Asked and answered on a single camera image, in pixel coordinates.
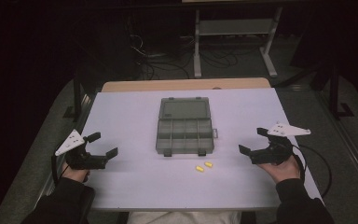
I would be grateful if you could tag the yellow earplug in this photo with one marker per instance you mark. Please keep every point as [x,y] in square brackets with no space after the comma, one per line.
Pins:
[199,168]
[208,164]

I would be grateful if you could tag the white metal desk frame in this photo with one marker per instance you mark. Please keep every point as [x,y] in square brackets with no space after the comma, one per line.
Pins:
[234,27]

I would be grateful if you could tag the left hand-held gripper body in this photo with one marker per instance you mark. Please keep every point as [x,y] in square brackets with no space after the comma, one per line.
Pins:
[80,159]

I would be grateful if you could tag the person's left hand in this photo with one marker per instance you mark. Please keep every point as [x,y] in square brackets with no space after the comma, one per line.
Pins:
[74,173]

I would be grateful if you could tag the wooden table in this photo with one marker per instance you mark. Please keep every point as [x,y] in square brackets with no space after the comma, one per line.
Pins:
[186,84]

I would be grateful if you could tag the person's right hand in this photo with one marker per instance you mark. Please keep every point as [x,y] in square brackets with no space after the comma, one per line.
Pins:
[282,171]

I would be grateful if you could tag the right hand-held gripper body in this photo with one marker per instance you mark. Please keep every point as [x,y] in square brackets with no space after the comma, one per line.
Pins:
[273,153]

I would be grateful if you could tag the grey clear compartment box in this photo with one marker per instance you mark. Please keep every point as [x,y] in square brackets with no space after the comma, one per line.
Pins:
[185,126]

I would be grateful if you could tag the dark metal stand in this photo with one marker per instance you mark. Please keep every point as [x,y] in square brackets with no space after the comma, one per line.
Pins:
[77,99]
[334,93]

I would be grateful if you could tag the metal floor rail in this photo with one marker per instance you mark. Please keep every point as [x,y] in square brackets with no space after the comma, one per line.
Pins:
[351,149]

